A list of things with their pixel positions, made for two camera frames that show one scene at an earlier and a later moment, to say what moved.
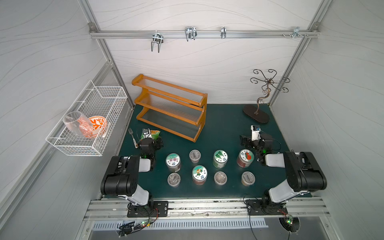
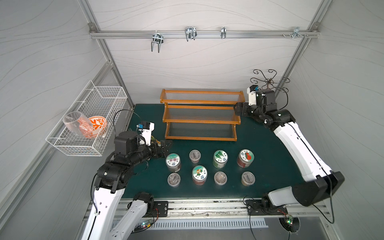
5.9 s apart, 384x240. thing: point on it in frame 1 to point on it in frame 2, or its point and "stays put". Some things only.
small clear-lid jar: x=220 y=178 stays put
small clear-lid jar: x=174 y=179 stays put
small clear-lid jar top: x=195 y=155 stays put
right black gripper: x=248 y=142 to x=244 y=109
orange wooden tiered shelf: x=178 y=110 to x=204 y=115
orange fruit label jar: x=199 y=173 stays put
